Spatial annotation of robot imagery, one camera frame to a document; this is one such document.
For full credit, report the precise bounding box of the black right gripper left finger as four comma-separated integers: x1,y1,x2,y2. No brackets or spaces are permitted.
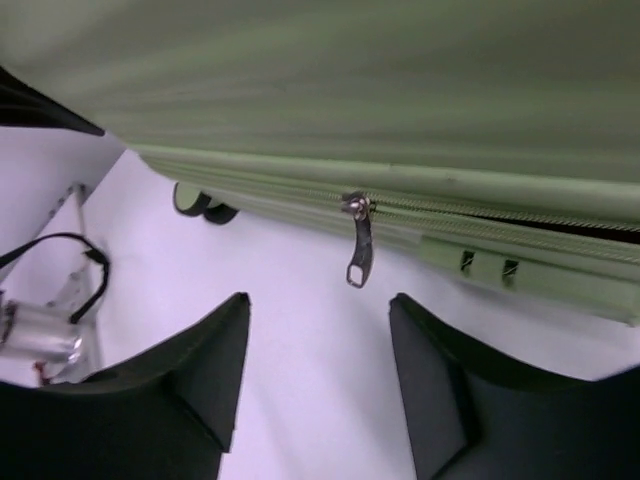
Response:
1,293,250,479

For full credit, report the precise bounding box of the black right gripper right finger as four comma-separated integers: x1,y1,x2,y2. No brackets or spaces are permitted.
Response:
389,294,639,479

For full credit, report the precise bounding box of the metal suitcase zipper pull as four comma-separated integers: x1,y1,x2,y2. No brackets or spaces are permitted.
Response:
341,191,375,289

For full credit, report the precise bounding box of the green suitcase blue lining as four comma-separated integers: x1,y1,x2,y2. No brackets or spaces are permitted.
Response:
1,1,639,325

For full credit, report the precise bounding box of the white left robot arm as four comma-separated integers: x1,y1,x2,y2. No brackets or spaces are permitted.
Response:
1,68,105,137

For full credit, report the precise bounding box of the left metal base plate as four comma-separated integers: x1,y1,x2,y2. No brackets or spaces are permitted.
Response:
0,182,104,386

